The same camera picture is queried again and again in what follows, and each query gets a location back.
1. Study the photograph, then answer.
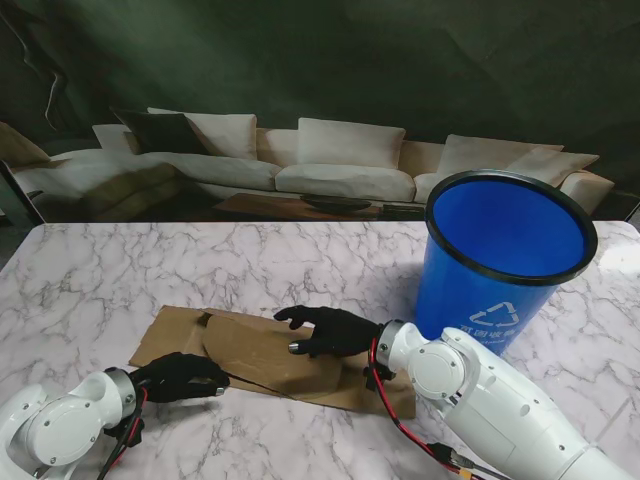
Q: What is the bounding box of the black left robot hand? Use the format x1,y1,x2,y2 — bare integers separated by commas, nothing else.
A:
130,351,231,404

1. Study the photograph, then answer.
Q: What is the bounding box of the red black right arm cable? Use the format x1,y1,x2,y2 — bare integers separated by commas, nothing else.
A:
368,337,507,480

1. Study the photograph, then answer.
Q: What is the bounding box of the blue recycling bin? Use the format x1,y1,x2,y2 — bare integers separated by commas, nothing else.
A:
413,170,599,357

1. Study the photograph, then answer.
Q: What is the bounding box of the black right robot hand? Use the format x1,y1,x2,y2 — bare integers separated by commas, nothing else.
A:
273,305,384,359

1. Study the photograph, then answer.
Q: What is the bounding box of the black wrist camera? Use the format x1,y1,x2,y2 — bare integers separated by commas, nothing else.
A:
106,421,147,447
363,366,400,395

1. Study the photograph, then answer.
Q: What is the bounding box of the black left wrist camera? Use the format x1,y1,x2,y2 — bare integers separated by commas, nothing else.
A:
106,421,147,447

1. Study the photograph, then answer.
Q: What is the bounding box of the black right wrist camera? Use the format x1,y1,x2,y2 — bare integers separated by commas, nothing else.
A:
363,366,400,395

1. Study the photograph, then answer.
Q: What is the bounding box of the red black arm cable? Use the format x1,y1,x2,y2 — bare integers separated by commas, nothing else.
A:
98,384,149,480
368,337,507,480

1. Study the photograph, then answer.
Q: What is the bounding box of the red black left arm cable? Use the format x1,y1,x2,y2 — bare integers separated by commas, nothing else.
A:
98,384,149,480

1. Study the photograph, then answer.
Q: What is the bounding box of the brown cardboard box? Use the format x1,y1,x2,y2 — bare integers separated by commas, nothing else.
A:
128,306,418,420

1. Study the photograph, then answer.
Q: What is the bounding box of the printed sofa backdrop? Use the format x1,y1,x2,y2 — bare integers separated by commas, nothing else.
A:
0,0,640,224

